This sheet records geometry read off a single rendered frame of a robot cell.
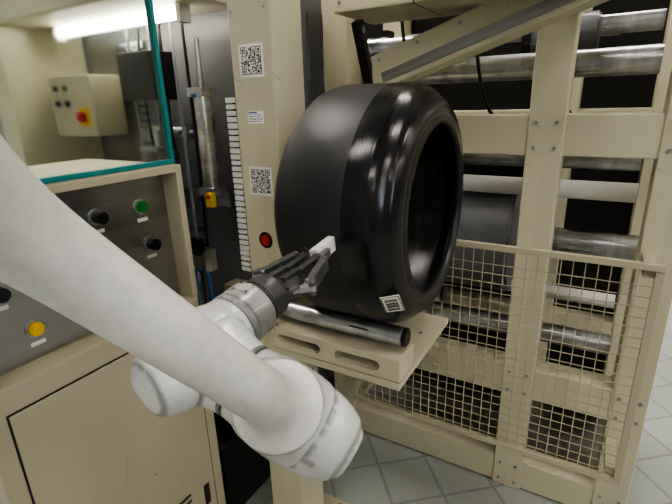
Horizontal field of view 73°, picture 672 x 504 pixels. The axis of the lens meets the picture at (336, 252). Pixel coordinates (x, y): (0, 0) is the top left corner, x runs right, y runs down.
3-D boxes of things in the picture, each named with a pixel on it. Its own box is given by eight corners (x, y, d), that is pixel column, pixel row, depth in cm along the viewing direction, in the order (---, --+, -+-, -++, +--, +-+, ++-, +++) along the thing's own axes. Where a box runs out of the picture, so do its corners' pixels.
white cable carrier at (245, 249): (241, 270, 132) (224, 97, 117) (252, 264, 136) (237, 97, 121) (253, 272, 130) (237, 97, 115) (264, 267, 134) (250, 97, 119)
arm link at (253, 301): (201, 292, 66) (228, 273, 70) (214, 343, 70) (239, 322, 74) (249, 304, 62) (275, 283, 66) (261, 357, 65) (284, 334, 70)
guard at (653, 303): (352, 398, 178) (349, 227, 156) (354, 396, 180) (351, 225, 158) (619, 486, 135) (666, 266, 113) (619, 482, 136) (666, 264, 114)
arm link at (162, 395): (200, 331, 70) (268, 378, 66) (114, 398, 58) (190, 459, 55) (205, 280, 64) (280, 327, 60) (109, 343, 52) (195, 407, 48)
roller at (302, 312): (286, 315, 121) (276, 316, 117) (289, 299, 121) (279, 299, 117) (409, 346, 104) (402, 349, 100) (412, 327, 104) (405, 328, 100)
